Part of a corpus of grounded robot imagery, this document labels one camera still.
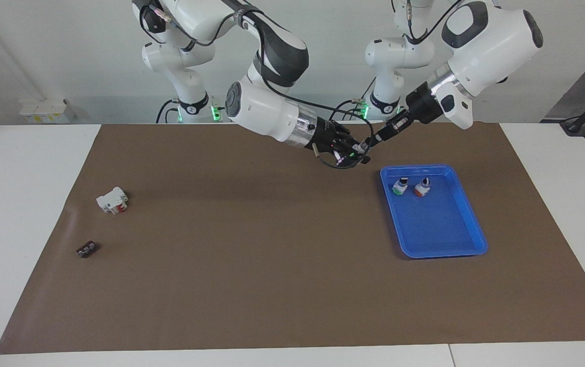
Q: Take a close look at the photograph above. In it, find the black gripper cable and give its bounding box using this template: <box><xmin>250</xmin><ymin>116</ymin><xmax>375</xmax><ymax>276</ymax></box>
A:
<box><xmin>262</xmin><ymin>76</ymin><xmax>375</xmax><ymax>170</ymax></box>
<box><xmin>405</xmin><ymin>0</ymin><xmax>469</xmax><ymax>44</ymax></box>

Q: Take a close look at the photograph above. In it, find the brown table mat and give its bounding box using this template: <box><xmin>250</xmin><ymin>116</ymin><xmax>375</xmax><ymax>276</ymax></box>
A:
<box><xmin>0</xmin><ymin>122</ymin><xmax>585</xmax><ymax>355</ymax></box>

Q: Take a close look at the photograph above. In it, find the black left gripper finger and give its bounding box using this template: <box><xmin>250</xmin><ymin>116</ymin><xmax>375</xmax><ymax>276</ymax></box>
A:
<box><xmin>371</xmin><ymin>113</ymin><xmax>411</xmax><ymax>145</ymax></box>
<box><xmin>369</xmin><ymin>125</ymin><xmax>411</xmax><ymax>149</ymax></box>

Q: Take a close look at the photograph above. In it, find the black left base cable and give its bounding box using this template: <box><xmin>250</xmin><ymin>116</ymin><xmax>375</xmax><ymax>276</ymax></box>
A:
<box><xmin>329</xmin><ymin>76</ymin><xmax>378</xmax><ymax>122</ymax></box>

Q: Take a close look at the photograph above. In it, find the blue plastic tray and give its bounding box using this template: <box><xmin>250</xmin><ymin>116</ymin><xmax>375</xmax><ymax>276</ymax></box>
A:
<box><xmin>380</xmin><ymin>164</ymin><xmax>488</xmax><ymax>259</ymax></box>

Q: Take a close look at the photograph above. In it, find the black base cable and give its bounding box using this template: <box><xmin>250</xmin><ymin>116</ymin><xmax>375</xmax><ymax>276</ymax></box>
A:
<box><xmin>329</xmin><ymin>76</ymin><xmax>378</xmax><ymax>122</ymax></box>
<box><xmin>155</xmin><ymin>99</ymin><xmax>179</xmax><ymax>124</ymax></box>

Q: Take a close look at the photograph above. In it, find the black right base cable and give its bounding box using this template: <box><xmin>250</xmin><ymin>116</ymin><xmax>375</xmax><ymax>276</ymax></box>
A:
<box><xmin>155</xmin><ymin>99</ymin><xmax>179</xmax><ymax>124</ymax></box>

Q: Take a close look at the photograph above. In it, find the white background box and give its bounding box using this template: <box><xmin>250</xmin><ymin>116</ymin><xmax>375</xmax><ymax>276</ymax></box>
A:
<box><xmin>19</xmin><ymin>99</ymin><xmax>71</xmax><ymax>124</ymax></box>

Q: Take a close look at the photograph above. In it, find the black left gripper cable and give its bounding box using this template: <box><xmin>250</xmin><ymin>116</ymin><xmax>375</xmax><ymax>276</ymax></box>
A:
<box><xmin>405</xmin><ymin>0</ymin><xmax>469</xmax><ymax>44</ymax></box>

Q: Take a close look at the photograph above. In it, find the white red circuit breaker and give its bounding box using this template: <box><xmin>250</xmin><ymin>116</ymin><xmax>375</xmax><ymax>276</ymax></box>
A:
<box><xmin>96</xmin><ymin>187</ymin><xmax>129</xmax><ymax>215</ymax></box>

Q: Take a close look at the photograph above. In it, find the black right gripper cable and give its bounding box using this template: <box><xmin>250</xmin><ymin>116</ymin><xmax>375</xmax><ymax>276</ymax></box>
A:
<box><xmin>262</xmin><ymin>76</ymin><xmax>375</xmax><ymax>170</ymax></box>

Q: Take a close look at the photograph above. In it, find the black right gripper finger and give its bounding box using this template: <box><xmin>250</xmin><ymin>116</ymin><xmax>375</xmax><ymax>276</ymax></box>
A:
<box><xmin>333</xmin><ymin>148</ymin><xmax>371</xmax><ymax>168</ymax></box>
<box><xmin>332</xmin><ymin>122</ymin><xmax>362</xmax><ymax>151</ymax></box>

